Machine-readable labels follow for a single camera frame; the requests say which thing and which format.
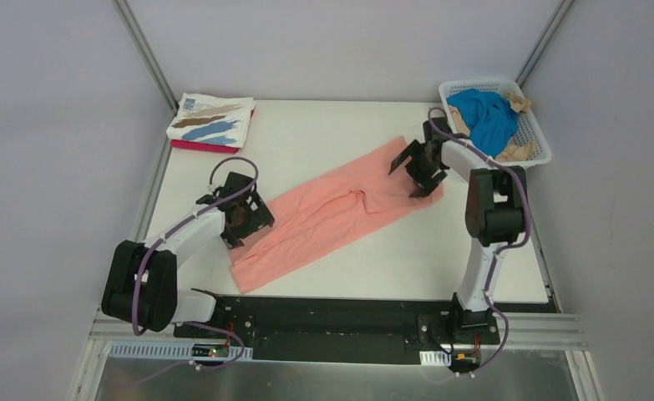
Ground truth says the beige t shirt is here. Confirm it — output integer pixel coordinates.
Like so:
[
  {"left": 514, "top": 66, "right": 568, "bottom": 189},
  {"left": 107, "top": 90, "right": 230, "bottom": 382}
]
[{"left": 449, "top": 91, "right": 537, "bottom": 162}]

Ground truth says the blue t shirt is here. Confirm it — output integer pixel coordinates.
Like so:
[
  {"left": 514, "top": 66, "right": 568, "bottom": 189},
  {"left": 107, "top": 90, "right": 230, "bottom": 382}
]
[{"left": 447, "top": 89, "right": 519, "bottom": 157}]

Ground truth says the folded white printed t shirt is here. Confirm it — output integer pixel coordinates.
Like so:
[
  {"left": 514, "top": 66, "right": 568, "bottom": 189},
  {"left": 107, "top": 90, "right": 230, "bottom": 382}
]
[{"left": 165, "top": 93, "right": 256, "bottom": 151}]

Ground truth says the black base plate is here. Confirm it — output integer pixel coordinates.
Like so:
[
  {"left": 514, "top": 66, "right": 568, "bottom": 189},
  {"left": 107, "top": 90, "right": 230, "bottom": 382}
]
[{"left": 174, "top": 295, "right": 505, "bottom": 365}]

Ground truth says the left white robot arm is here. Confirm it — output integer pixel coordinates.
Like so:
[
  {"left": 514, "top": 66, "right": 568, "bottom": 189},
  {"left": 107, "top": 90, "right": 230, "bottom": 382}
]
[{"left": 100, "top": 172, "right": 275, "bottom": 332}]

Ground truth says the controller board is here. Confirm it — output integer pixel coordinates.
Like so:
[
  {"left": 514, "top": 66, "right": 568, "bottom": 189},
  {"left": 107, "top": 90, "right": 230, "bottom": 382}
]
[
  {"left": 449, "top": 353, "right": 480, "bottom": 372},
  {"left": 191, "top": 343, "right": 230, "bottom": 359}
]

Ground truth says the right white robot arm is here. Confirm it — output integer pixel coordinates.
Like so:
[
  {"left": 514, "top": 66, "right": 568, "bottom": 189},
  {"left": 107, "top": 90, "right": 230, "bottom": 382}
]
[{"left": 389, "top": 117, "right": 531, "bottom": 344}]

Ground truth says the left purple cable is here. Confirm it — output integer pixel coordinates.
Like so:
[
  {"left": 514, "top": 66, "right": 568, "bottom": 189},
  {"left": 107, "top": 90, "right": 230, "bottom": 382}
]
[{"left": 110, "top": 157, "right": 260, "bottom": 386}]

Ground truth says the pink t shirt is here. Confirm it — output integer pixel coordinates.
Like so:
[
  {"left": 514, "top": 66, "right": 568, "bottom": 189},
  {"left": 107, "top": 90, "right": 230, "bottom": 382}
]
[{"left": 229, "top": 137, "right": 444, "bottom": 292}]

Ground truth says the aluminium frame post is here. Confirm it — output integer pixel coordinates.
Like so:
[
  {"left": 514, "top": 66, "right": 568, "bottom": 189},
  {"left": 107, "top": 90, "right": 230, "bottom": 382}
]
[
  {"left": 515, "top": 0, "right": 577, "bottom": 88},
  {"left": 111, "top": 0, "right": 180, "bottom": 114}
]

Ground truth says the left aluminium frame post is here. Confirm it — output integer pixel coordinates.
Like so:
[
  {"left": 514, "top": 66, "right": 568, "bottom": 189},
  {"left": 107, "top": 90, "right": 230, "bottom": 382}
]
[{"left": 111, "top": 0, "right": 180, "bottom": 114}]

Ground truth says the right aluminium frame post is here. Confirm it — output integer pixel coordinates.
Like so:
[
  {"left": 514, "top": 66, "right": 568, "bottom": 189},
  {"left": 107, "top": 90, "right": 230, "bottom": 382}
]
[{"left": 515, "top": 0, "right": 577, "bottom": 88}]

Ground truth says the right controller board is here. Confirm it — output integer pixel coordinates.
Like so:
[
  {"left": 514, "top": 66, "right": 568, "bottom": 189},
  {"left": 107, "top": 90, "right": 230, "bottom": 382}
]
[{"left": 449, "top": 353, "right": 480, "bottom": 372}]

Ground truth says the left controller board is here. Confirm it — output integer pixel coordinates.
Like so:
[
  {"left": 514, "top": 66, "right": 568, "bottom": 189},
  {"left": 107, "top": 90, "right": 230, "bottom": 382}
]
[{"left": 191, "top": 343, "right": 230, "bottom": 359}]

